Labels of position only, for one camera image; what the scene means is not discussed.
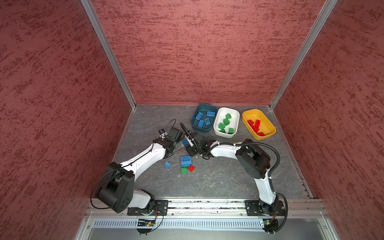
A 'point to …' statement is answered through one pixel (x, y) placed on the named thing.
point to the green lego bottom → (184, 169)
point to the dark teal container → (203, 117)
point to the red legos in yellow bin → (255, 127)
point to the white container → (226, 122)
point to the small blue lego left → (167, 164)
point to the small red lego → (191, 168)
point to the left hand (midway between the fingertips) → (173, 149)
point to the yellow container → (266, 125)
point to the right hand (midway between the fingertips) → (189, 150)
